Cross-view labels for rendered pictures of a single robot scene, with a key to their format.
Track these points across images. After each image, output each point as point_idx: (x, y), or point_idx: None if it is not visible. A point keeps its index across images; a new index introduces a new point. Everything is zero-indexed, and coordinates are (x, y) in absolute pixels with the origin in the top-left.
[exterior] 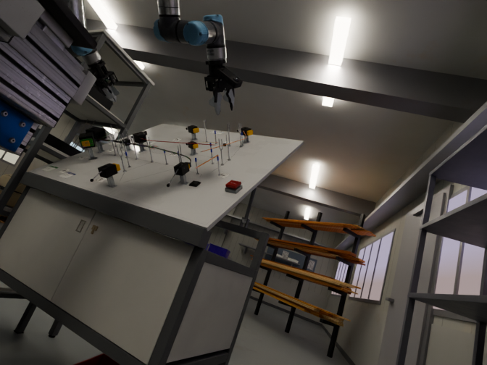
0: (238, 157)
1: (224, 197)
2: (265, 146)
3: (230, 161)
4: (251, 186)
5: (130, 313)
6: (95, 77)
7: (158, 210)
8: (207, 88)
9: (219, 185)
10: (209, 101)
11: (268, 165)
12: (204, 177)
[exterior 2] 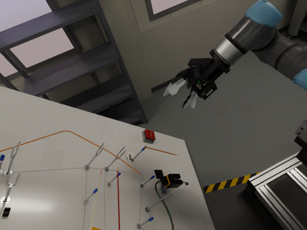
0: (72, 158)
1: (158, 141)
2: (0, 128)
3: (90, 164)
4: (135, 126)
5: None
6: (303, 120)
7: (196, 178)
8: (205, 96)
9: (147, 152)
10: (195, 106)
11: (86, 117)
12: (144, 173)
